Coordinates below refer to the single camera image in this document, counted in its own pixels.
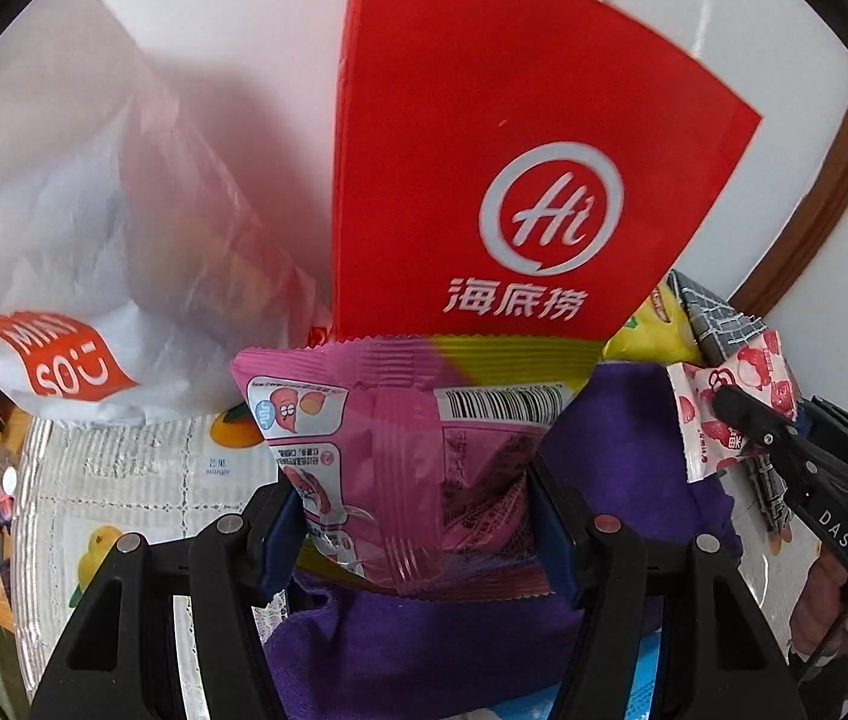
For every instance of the person's right hand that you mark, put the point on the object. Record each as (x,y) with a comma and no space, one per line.
(821,607)

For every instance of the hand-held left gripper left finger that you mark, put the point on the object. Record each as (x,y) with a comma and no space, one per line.
(281,540)

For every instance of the pink and yellow snack packet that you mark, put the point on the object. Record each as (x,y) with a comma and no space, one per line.
(409,465)

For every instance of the brown wooden door frame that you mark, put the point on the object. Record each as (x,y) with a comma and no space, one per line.
(844,165)

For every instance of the white pink lychee candy packet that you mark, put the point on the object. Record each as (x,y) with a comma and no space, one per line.
(694,405)

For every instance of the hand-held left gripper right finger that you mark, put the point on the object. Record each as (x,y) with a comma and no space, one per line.
(555,540)

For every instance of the blue tissue pack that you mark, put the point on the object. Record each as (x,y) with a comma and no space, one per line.
(645,679)

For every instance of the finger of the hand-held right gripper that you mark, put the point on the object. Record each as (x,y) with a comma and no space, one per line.
(750,420)

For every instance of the yellow chip bag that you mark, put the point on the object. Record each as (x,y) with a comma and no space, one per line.
(656,337)

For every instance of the purple towel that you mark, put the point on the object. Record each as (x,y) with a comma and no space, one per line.
(604,427)

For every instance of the fruit printed tablecloth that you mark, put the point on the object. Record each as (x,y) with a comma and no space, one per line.
(131,480)

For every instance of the grey checked fabric box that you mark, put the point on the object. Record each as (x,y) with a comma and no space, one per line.
(724,322)

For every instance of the red paper bag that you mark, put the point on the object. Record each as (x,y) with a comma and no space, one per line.
(469,90)

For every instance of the white plastic bag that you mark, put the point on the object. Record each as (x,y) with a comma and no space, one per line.
(57,202)

